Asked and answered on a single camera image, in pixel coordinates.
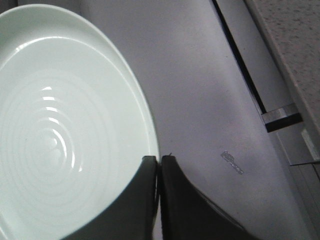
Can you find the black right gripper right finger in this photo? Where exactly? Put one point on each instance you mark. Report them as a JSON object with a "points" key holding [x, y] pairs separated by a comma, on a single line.
{"points": [[187, 214]]}

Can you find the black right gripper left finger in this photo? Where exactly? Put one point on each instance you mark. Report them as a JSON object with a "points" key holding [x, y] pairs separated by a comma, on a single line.
{"points": [[132, 215]]}

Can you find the mint green round plate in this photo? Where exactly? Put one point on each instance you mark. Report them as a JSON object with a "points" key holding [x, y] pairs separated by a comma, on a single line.
{"points": [[74, 123]]}

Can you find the grey kitchen cabinet fronts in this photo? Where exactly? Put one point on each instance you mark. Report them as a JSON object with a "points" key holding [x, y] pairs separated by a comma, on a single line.
{"points": [[210, 80]]}

